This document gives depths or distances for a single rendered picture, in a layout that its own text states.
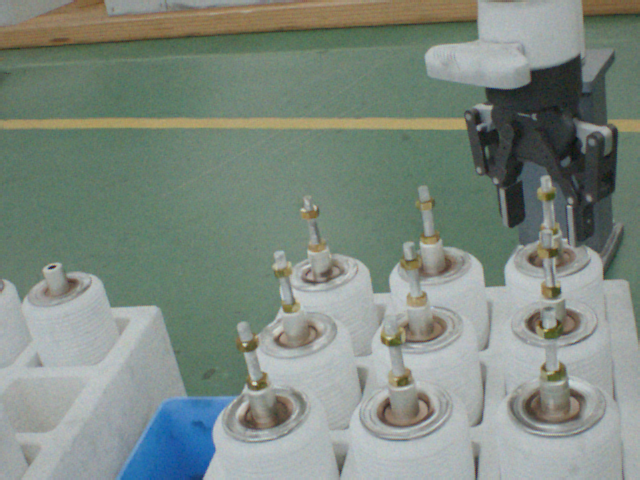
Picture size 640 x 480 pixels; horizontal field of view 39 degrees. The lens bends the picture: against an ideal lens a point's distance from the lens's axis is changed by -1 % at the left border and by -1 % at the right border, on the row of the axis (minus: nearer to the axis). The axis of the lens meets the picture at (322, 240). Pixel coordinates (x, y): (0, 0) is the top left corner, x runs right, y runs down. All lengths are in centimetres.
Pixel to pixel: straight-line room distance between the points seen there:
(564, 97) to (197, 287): 97
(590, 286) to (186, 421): 48
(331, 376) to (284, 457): 13
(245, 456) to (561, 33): 41
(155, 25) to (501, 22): 287
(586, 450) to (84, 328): 59
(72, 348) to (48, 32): 288
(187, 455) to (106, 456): 13
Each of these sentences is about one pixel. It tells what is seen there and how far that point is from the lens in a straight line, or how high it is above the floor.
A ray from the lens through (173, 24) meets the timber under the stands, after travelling 346.
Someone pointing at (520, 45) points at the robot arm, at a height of 52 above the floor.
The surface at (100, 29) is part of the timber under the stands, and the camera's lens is 369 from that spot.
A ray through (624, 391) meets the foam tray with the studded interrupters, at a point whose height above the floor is 18.
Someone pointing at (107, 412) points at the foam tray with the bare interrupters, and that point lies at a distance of 103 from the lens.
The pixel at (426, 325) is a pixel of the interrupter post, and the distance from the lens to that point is 83.
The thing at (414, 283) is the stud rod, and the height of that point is 30.
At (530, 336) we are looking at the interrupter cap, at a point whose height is 25.
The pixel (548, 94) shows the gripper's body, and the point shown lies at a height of 48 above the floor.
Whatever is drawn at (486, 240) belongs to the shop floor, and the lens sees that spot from 153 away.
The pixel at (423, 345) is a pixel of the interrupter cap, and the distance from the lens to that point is 82.
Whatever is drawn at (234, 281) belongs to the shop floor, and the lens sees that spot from 155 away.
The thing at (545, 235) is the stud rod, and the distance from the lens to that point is 79.
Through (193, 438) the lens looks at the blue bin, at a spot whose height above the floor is 7.
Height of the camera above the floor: 70
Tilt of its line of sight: 26 degrees down
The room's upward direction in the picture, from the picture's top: 12 degrees counter-clockwise
